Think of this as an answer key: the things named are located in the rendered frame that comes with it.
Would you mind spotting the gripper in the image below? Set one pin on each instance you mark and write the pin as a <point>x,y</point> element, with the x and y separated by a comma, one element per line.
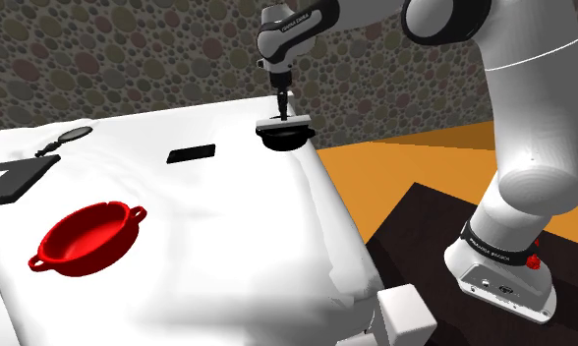
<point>280,81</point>

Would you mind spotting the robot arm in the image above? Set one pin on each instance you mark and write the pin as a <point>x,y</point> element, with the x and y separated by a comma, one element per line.
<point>533,120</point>

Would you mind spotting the black bowl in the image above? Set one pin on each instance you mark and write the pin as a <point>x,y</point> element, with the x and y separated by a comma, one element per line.
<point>284,139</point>

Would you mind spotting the black phone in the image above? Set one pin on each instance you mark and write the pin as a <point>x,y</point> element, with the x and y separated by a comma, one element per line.
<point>191,154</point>

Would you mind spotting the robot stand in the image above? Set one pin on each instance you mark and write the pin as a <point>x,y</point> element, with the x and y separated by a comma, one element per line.
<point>423,225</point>

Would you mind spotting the black magnifying glass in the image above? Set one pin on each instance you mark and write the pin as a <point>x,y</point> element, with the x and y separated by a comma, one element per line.
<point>73,133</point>

